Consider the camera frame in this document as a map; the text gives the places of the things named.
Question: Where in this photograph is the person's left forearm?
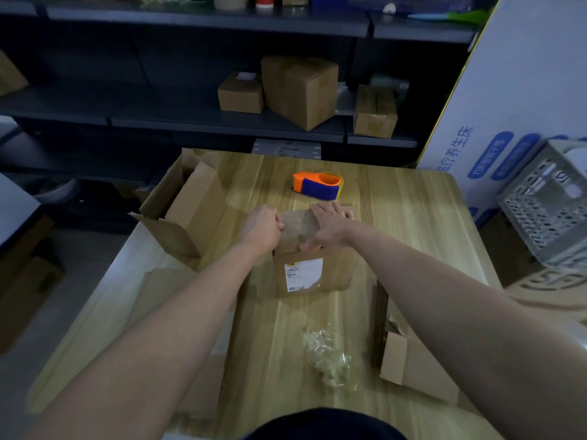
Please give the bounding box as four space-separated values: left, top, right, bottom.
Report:
27 242 276 440

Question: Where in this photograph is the dim brown flattened carton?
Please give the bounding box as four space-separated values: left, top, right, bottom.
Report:
0 214 65 356

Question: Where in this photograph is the cardboard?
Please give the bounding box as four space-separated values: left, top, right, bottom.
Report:
371 279 480 413
128 268 237 422

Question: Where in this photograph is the white paper sign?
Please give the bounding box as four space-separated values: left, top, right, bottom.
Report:
564 146 587 179

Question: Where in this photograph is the dark metal shelf unit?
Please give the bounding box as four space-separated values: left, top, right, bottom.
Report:
0 0 480 230

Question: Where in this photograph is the clear tape wad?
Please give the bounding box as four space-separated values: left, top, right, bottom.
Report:
301 323 358 390

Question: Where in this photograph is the orange blue yellow tape roll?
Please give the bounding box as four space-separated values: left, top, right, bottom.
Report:
292 171 345 201

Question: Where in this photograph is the small carton with white label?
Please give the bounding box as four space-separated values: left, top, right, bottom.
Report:
218 71 265 114

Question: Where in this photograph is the brown carton with black print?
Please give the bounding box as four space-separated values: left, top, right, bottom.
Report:
0 49 29 97

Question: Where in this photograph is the white plastic crate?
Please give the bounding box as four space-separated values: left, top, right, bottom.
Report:
497 139 587 271

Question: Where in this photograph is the white plastic bag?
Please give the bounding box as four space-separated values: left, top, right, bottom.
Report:
34 179 79 205

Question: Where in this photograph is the white flat board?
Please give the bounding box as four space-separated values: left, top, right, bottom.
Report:
0 172 42 251

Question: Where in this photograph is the large sealed brown carton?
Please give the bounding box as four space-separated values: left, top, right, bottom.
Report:
261 55 339 132

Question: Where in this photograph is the small dim brown carton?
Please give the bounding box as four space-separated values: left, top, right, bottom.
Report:
112 183 152 202

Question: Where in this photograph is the green blue plastic utensil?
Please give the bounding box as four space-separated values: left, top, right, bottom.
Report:
407 9 489 24

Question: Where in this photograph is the person's left hand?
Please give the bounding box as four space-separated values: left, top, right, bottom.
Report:
238 204 285 257

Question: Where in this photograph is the brown cardboard box white label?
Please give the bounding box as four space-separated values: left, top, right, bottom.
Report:
273 205 362 299

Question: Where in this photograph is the large white printed carton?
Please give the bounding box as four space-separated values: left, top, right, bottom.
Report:
417 0 587 225

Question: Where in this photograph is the person's right hand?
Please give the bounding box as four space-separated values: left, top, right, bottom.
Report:
298 201 363 252

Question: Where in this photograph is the person's dark shirt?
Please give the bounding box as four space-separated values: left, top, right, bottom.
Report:
240 407 409 440

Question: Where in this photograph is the person's right forearm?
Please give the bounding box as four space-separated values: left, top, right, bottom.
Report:
348 222 587 440

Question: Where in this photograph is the small sealed brown carton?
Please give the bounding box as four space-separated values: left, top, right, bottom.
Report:
353 84 399 139

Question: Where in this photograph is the cluster of cardboard boxes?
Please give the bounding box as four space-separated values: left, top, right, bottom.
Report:
130 148 230 271

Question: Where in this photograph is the grey wrapped item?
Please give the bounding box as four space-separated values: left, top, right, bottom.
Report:
369 75 410 104

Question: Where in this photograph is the large brown carton black logo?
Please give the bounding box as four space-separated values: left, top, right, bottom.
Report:
479 213 587 326

